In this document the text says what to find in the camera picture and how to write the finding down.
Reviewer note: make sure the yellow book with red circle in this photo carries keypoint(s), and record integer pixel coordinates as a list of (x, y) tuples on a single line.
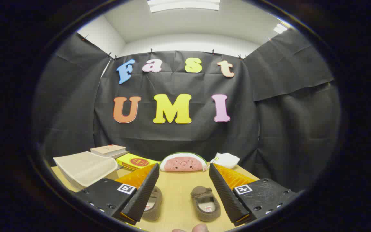
[(134, 161)]

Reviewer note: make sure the black backdrop cloth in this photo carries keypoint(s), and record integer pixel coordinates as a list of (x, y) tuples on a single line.
[(172, 138)]

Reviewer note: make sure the beige fabric storage box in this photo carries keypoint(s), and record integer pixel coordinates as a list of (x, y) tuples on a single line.
[(85, 167)]

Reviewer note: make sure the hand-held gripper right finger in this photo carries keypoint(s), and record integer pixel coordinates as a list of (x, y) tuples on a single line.
[(225, 196)]

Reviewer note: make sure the small ceiling light panel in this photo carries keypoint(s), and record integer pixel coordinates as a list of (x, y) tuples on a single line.
[(280, 28)]

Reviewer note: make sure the white plush toy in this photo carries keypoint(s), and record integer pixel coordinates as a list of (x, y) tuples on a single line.
[(225, 160)]

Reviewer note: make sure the long ceiling light panel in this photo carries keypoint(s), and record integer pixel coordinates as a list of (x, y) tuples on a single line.
[(184, 4)]

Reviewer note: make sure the grey cover book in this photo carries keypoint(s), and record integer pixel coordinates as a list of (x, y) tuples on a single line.
[(122, 154)]

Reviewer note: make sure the brown fuzzy slipper shoe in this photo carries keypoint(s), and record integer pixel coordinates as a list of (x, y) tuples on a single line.
[(204, 193), (155, 206)]

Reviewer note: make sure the watermelon slice plush toy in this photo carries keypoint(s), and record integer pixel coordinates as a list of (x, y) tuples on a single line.
[(182, 163)]

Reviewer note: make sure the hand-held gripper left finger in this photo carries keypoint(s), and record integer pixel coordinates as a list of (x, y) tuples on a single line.
[(142, 196)]

